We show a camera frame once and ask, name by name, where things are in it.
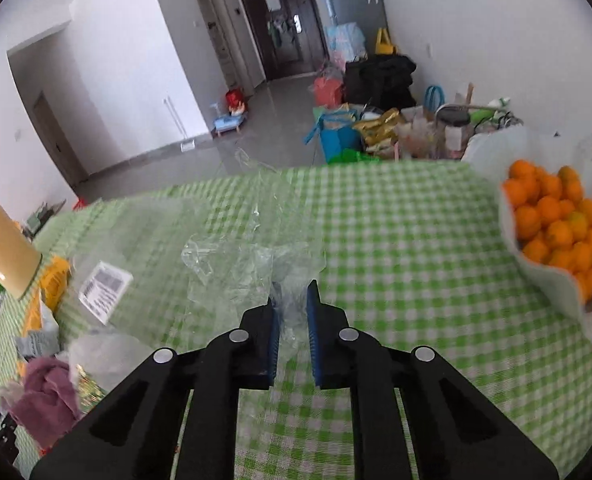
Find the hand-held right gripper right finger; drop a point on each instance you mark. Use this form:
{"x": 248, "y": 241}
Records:
{"x": 313, "y": 340}

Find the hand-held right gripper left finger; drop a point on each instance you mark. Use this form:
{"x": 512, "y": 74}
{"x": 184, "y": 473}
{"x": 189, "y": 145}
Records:
{"x": 274, "y": 340}

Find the clear plastic wrap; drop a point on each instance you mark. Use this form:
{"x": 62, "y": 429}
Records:
{"x": 246, "y": 280}

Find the clear plastic container with label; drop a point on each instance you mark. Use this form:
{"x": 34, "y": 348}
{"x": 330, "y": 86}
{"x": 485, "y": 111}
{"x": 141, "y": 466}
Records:
{"x": 105, "y": 290}

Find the green checked tablecloth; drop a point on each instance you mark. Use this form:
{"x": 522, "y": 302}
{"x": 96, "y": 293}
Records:
{"x": 401, "y": 260}

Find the clear plastic bag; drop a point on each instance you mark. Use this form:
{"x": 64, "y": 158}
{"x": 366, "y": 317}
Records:
{"x": 105, "y": 355}

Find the green plastic bag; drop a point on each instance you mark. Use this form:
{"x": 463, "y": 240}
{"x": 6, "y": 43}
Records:
{"x": 353, "y": 156}

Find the blue bag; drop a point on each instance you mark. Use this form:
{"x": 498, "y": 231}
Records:
{"x": 338, "y": 140}

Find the gold snack packets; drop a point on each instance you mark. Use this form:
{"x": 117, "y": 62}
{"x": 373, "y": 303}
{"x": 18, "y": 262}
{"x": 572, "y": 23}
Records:
{"x": 381, "y": 130}

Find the blue stool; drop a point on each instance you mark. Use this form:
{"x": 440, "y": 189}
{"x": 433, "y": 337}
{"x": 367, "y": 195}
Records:
{"x": 228, "y": 124}

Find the orange snack packet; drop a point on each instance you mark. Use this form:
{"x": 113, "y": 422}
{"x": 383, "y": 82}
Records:
{"x": 55, "y": 280}

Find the pale scalloped bowl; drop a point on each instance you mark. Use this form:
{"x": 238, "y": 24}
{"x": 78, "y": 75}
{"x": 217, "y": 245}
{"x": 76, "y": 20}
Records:
{"x": 546, "y": 285}

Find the purple cloth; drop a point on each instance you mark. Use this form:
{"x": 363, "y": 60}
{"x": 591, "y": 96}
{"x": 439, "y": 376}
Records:
{"x": 40, "y": 395}

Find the red toy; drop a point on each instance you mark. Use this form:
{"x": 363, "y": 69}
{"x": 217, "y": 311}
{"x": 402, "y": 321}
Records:
{"x": 235, "y": 101}

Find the red bag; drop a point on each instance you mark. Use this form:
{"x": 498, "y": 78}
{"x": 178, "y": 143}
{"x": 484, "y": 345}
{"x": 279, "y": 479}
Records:
{"x": 328, "y": 92}

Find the jar with black lid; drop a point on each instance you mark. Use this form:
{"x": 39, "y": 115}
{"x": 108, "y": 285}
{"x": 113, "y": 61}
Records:
{"x": 453, "y": 120}

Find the low side table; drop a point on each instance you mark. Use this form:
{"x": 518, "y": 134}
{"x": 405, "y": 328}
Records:
{"x": 43, "y": 217}

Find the black bag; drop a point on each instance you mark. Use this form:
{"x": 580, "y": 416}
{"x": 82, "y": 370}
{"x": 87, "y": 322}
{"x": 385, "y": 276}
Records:
{"x": 381, "y": 80}

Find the pile of oranges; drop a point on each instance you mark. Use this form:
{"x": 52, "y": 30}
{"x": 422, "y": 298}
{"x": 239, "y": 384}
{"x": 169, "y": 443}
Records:
{"x": 551, "y": 210}

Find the yellow thermos jug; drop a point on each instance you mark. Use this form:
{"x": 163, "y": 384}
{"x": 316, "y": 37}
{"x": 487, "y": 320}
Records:
{"x": 0, "y": 245}

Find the pastel patterned bag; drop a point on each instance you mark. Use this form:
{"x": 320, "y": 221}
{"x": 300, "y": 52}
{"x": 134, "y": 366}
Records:
{"x": 346, "y": 40}

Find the yellow bag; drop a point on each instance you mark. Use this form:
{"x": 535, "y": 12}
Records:
{"x": 386, "y": 45}

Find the dark entrance door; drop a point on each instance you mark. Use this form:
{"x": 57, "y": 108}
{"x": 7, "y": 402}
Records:
{"x": 286, "y": 35}

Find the grey fridge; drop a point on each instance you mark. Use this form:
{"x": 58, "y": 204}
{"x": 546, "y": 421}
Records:
{"x": 356, "y": 10}

